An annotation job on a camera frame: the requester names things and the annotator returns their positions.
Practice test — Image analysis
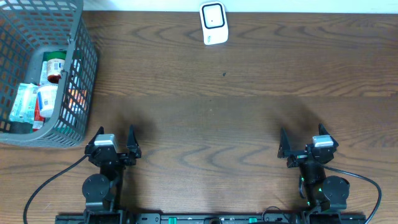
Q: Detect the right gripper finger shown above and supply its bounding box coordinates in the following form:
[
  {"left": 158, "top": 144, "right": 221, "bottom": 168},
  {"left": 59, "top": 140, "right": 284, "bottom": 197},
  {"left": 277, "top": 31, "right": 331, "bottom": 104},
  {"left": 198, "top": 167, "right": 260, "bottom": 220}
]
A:
[
  {"left": 318, "top": 123, "right": 329, "bottom": 136},
  {"left": 278, "top": 128, "right": 291, "bottom": 156}
]

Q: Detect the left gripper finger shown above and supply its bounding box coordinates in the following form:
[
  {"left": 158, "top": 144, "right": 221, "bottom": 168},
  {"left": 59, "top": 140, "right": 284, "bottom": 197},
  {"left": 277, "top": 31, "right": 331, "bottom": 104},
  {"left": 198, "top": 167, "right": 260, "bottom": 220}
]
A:
[
  {"left": 126, "top": 125, "right": 139, "bottom": 151},
  {"left": 88, "top": 126, "right": 104, "bottom": 145}
]

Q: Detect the small orange box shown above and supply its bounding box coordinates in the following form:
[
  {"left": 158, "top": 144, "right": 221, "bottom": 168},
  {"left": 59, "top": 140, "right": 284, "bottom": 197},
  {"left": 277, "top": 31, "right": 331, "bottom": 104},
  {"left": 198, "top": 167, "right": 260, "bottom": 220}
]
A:
[{"left": 68, "top": 89, "right": 87, "bottom": 113}]

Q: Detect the white jar blue label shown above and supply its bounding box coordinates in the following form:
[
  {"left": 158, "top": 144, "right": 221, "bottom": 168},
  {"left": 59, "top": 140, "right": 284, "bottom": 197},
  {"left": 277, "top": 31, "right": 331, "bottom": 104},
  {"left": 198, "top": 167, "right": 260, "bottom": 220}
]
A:
[{"left": 37, "top": 84, "right": 58, "bottom": 118}]

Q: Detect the teal white wipes packet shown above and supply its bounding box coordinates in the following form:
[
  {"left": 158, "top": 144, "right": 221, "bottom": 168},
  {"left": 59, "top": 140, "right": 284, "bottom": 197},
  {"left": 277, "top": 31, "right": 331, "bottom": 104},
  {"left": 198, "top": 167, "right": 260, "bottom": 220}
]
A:
[{"left": 9, "top": 83, "right": 38, "bottom": 124}]

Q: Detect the green lid Knorr jar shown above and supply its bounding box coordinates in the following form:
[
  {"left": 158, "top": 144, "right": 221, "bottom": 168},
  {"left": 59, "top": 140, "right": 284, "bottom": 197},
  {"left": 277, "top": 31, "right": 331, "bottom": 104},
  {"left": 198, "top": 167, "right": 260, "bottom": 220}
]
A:
[{"left": 47, "top": 51, "right": 66, "bottom": 84}]

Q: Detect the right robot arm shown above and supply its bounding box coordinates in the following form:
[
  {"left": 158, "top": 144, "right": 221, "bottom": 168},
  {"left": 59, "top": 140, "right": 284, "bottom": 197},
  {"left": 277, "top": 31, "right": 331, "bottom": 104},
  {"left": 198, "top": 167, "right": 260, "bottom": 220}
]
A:
[{"left": 277, "top": 124, "right": 350, "bottom": 223}]

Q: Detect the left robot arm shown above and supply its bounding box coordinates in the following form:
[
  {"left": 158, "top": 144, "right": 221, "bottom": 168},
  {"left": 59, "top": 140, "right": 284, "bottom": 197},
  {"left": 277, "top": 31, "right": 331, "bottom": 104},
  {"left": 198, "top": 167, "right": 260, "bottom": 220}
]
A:
[{"left": 82, "top": 126, "right": 142, "bottom": 223}]

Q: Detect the white barcode scanner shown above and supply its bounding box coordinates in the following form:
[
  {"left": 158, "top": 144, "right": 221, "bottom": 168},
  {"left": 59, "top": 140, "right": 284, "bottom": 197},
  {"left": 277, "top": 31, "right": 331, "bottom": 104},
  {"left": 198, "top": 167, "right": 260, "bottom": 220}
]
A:
[{"left": 199, "top": 1, "right": 229, "bottom": 45}]

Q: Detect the red snack packet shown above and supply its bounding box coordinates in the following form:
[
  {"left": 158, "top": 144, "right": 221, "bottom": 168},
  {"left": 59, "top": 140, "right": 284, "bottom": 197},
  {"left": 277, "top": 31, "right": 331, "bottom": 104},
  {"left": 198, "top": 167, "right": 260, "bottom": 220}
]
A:
[{"left": 32, "top": 100, "right": 45, "bottom": 132}]

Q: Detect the green 3M pouch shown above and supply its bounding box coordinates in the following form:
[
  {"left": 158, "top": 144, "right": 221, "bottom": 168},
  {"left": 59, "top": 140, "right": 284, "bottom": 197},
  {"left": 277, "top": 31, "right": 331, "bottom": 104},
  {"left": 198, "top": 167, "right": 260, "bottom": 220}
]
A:
[{"left": 39, "top": 52, "right": 54, "bottom": 85}]

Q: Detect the grey plastic mesh basket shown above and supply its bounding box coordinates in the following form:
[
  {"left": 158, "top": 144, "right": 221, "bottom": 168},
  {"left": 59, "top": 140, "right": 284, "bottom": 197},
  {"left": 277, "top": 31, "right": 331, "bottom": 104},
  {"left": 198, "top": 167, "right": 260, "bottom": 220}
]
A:
[{"left": 1, "top": 0, "right": 98, "bottom": 147}]

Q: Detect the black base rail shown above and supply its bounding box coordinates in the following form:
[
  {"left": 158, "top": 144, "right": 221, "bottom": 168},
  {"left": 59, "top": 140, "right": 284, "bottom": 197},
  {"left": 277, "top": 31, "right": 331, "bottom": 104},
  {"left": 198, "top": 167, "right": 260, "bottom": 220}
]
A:
[{"left": 55, "top": 212, "right": 367, "bottom": 224}]

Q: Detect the right black cable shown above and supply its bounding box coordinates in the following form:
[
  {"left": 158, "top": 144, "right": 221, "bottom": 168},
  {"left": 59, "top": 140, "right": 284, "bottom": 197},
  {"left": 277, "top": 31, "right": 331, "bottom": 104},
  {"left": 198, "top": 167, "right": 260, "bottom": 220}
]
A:
[{"left": 323, "top": 164, "right": 382, "bottom": 224}]

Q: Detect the black cable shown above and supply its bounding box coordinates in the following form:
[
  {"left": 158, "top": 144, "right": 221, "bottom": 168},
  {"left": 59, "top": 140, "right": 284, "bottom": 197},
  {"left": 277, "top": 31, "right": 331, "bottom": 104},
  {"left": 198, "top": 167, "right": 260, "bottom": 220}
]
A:
[
  {"left": 22, "top": 154, "right": 89, "bottom": 224},
  {"left": 323, "top": 164, "right": 382, "bottom": 224}
]

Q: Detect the left black cable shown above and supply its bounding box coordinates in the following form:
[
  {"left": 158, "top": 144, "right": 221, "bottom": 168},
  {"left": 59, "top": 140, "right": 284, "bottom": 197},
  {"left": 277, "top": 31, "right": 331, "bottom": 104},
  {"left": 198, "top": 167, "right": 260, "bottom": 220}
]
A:
[{"left": 22, "top": 154, "right": 89, "bottom": 224}]

